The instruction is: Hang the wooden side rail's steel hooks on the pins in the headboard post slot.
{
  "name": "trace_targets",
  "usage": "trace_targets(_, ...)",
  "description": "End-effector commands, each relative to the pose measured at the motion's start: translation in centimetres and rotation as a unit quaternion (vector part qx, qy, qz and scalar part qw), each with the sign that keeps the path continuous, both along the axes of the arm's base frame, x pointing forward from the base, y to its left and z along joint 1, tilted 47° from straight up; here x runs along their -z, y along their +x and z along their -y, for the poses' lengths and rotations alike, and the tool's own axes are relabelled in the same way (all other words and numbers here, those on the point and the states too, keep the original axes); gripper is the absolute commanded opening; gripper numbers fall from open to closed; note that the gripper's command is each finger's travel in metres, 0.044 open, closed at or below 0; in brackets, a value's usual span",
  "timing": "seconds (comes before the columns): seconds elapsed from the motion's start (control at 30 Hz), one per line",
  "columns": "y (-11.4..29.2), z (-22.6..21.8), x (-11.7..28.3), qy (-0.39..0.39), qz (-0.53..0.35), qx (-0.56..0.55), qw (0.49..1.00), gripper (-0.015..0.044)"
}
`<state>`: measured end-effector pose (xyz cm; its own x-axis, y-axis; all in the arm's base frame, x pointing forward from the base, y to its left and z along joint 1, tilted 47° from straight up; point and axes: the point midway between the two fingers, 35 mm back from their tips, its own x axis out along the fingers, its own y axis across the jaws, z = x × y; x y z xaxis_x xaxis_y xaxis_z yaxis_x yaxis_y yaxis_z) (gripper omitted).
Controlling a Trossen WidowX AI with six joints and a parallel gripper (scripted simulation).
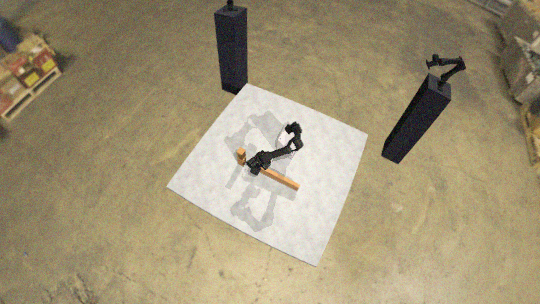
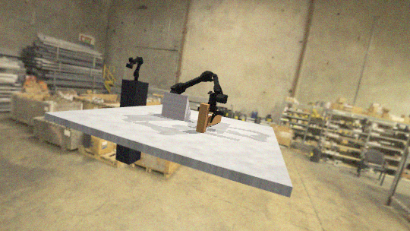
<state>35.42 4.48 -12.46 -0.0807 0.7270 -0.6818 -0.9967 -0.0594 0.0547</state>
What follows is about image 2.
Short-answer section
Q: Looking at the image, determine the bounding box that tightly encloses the brown wooden board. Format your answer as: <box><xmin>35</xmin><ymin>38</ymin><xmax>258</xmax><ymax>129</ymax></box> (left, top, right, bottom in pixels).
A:
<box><xmin>207</xmin><ymin>115</ymin><xmax>222</xmax><ymax>127</ymax></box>

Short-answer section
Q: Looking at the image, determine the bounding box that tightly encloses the wooden slotted post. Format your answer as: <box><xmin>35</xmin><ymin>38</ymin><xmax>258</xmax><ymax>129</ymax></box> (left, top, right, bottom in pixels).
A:
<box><xmin>196</xmin><ymin>103</ymin><xmax>210</xmax><ymax>133</ymax></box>

